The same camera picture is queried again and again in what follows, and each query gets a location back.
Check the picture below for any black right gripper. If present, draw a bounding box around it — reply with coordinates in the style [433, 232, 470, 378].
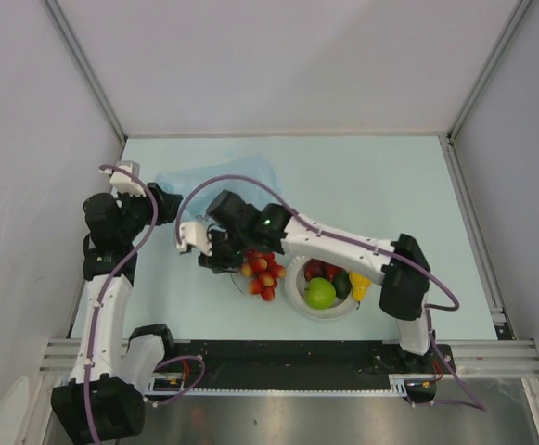
[198, 227, 251, 275]

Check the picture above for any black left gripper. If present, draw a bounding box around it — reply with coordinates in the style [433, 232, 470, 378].
[116, 183, 182, 242]

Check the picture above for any red fake strawberry bunch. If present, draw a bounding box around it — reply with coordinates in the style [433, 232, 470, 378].
[240, 250, 287, 301]

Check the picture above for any light blue printed plastic bag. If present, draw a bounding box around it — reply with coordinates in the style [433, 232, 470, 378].
[155, 155, 281, 222]

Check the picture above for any green fake apple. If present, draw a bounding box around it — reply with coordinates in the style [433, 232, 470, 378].
[304, 278, 337, 310]

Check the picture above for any dark green fake avocado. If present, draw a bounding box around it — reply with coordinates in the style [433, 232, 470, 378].
[332, 270, 352, 299]

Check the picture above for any yellow fake pear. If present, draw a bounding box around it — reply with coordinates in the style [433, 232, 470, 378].
[348, 272, 372, 305]

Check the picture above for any dark red fake fruit slice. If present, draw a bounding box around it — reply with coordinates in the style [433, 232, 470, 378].
[323, 263, 342, 283]

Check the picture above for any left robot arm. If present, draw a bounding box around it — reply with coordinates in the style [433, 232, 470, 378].
[51, 183, 183, 444]

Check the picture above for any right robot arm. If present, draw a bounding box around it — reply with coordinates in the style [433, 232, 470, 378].
[198, 190, 434, 372]

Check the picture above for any white paper plate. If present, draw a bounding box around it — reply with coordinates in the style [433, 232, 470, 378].
[285, 256, 360, 321]

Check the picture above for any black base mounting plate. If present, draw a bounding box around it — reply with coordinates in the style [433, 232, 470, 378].
[166, 340, 455, 391]

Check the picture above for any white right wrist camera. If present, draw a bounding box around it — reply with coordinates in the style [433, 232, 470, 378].
[176, 221, 212, 257]

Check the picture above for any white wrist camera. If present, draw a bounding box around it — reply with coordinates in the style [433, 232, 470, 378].
[176, 221, 212, 257]
[98, 160, 146, 197]

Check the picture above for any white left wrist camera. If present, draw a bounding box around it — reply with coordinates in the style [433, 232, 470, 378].
[98, 160, 146, 197]

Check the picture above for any blue slotted cable duct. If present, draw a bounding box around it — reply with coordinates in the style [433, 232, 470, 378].
[147, 374, 186, 393]

